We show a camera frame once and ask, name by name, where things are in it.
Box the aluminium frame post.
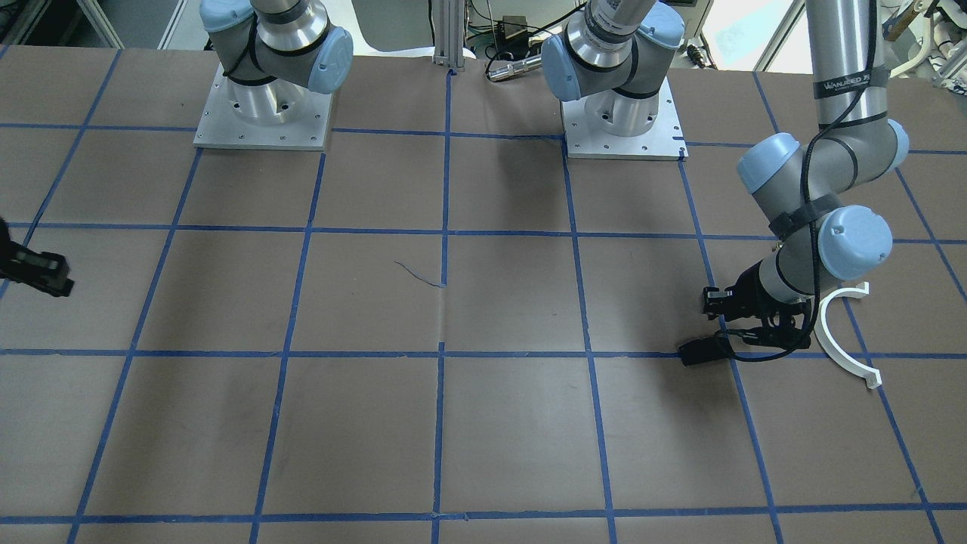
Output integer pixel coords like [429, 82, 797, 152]
[429, 0, 466, 73]

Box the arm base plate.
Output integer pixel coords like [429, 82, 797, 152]
[193, 65, 334, 152]
[561, 79, 688, 161]

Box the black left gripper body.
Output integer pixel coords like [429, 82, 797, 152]
[703, 265, 812, 352]

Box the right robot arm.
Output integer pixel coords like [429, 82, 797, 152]
[194, 1, 354, 150]

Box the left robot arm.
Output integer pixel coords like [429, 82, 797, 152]
[541, 1, 910, 365]

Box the white curved plastic bracket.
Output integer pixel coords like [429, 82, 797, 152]
[816, 282, 883, 390]

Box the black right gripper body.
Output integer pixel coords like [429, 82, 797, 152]
[1, 219, 75, 297]

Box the black brake pad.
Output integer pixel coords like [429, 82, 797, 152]
[677, 336, 734, 367]

